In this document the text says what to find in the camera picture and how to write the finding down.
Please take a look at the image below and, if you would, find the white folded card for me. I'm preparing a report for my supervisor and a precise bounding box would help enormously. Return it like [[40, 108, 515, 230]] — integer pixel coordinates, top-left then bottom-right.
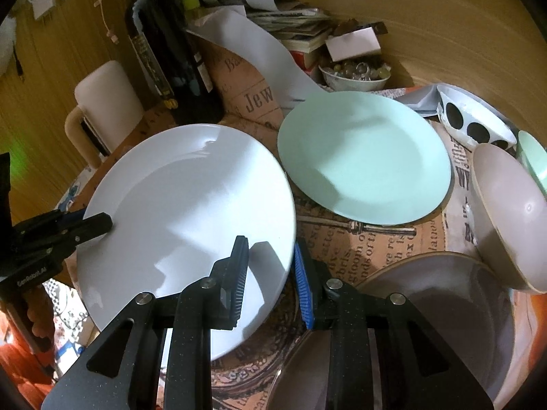
[[325, 28, 382, 63]]

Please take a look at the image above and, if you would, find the white bowl of marbles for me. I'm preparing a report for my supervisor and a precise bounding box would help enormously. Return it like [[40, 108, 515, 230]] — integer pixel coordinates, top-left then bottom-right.
[[318, 60, 392, 93]]

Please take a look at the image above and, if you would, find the white paper sheet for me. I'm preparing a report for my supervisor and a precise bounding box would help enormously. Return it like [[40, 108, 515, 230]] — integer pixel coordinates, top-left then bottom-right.
[[186, 9, 445, 117]]

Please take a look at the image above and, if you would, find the mint green plate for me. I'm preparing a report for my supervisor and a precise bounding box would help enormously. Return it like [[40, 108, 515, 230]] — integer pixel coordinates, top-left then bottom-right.
[[277, 91, 453, 226]]

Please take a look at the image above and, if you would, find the small mint green bowl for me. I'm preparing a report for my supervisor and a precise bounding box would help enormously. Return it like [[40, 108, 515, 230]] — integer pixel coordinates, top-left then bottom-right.
[[515, 130, 547, 197]]

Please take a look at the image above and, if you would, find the dark wine bottle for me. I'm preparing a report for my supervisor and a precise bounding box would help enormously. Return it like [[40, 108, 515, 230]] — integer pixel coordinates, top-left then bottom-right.
[[121, 0, 224, 125]]

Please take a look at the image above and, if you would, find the white black polka dot bowl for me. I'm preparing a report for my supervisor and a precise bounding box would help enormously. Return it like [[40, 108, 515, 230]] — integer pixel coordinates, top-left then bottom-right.
[[436, 84, 518, 151]]

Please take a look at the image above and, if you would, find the orange fabric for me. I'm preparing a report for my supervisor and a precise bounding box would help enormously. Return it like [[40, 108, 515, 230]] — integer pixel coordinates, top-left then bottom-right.
[[0, 337, 56, 396]]

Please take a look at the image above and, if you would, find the beige bowl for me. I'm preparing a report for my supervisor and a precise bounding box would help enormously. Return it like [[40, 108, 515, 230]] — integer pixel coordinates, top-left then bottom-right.
[[471, 142, 547, 295]]

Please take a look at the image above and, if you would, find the white plate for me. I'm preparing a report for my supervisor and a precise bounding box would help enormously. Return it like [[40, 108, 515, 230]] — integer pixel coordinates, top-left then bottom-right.
[[77, 124, 296, 361]]

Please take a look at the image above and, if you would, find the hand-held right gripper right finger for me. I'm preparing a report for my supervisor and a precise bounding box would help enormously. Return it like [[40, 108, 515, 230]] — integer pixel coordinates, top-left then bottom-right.
[[294, 239, 496, 410]]

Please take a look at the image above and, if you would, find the red book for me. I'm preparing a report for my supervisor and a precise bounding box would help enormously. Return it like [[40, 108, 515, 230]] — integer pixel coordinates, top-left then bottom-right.
[[291, 50, 324, 82]]

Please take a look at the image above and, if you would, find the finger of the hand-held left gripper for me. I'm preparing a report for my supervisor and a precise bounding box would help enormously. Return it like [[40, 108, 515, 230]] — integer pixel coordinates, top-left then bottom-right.
[[12, 208, 87, 245], [11, 215, 114, 266]]

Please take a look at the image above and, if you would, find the beige plate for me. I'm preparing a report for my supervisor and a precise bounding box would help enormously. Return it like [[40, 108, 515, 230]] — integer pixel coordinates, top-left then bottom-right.
[[273, 252, 516, 410]]

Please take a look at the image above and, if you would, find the person's left hand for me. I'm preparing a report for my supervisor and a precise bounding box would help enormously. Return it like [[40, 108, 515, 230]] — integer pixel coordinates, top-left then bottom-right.
[[26, 290, 57, 352]]

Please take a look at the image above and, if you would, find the white beaded cable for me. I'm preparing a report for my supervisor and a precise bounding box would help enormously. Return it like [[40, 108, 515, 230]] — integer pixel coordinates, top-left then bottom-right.
[[91, 0, 121, 44]]

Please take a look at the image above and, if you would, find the newspaper print tablecloth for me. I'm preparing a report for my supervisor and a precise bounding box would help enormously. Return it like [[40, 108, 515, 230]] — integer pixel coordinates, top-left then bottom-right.
[[55, 40, 547, 410]]

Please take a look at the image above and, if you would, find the cream mug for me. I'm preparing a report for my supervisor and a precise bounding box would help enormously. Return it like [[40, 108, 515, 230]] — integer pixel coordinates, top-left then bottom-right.
[[64, 60, 144, 172]]

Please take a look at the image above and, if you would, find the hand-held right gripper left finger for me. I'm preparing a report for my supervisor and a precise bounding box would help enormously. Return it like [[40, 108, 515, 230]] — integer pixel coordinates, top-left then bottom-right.
[[40, 235, 251, 410]]

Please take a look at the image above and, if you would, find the pile of magazines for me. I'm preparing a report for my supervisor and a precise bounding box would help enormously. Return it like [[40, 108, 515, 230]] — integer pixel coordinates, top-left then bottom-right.
[[248, 4, 335, 52]]

